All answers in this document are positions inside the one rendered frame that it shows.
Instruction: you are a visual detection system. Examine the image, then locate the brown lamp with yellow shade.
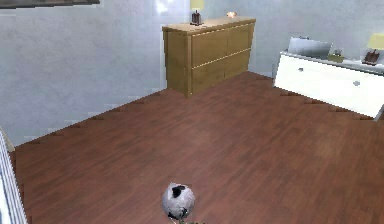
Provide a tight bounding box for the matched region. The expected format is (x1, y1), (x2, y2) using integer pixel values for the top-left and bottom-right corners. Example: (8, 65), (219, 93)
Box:
(189, 0), (206, 27)
(362, 32), (384, 66)

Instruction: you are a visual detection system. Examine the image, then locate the dark framed picture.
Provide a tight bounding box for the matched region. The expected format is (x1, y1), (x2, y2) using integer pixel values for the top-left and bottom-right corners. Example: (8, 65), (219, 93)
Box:
(0, 0), (101, 10)

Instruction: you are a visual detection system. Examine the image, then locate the small green potted plant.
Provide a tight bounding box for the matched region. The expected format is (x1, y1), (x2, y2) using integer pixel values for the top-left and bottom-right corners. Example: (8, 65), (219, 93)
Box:
(327, 48), (346, 64)

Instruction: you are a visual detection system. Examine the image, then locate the grey laptop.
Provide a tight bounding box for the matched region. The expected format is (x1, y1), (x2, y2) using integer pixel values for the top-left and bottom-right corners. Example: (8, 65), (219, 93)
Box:
(287, 36), (334, 61)

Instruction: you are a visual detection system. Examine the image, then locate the light wooden chest of drawers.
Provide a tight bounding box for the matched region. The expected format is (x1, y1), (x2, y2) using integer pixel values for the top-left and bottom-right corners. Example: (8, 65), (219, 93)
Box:
(161, 16), (257, 99)

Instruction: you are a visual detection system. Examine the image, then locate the white ribbed panel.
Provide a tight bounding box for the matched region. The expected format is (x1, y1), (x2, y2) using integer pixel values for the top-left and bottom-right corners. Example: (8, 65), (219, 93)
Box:
(0, 129), (28, 224)

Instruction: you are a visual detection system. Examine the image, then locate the white chest of drawers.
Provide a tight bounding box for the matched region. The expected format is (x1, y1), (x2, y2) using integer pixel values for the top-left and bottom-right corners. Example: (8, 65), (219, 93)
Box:
(273, 49), (384, 121)

